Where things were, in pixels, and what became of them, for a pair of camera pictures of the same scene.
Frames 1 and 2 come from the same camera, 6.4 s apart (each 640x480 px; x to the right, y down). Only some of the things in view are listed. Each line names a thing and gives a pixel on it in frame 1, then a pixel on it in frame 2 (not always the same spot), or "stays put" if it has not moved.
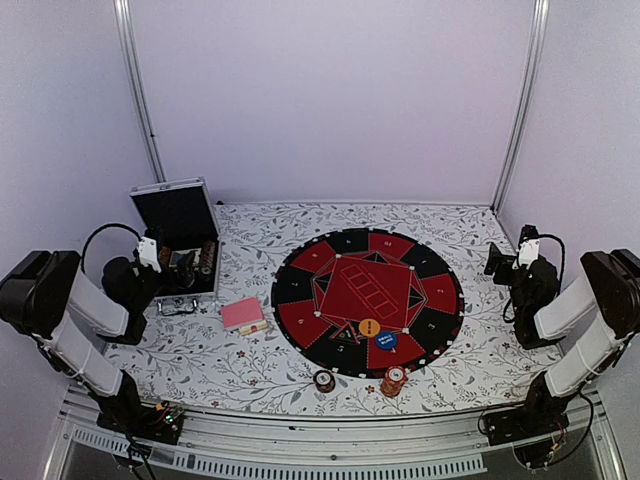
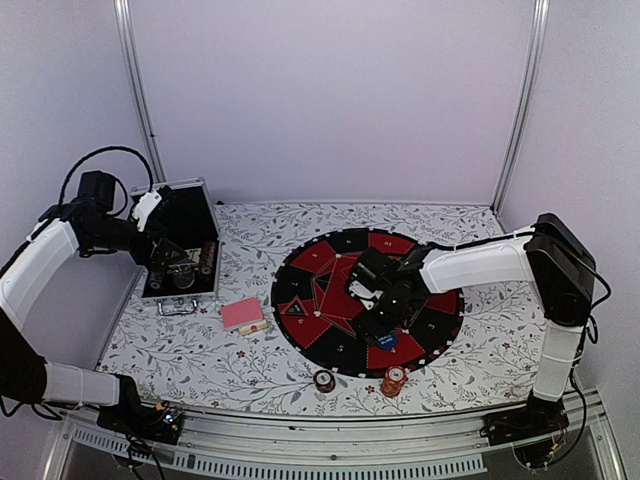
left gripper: (184, 270) → (155, 262)
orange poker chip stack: (394, 379) stays put
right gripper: (496, 259) → (372, 331)
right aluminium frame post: (539, 37) stays put
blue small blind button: (386, 340) stays put
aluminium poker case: (179, 217) stays put
